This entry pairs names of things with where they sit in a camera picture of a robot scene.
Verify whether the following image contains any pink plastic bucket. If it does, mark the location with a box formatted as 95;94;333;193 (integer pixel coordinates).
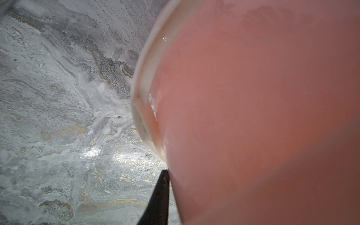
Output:
131;1;360;225

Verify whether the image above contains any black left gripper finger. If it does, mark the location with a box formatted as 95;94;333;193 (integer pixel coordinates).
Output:
137;170;170;225

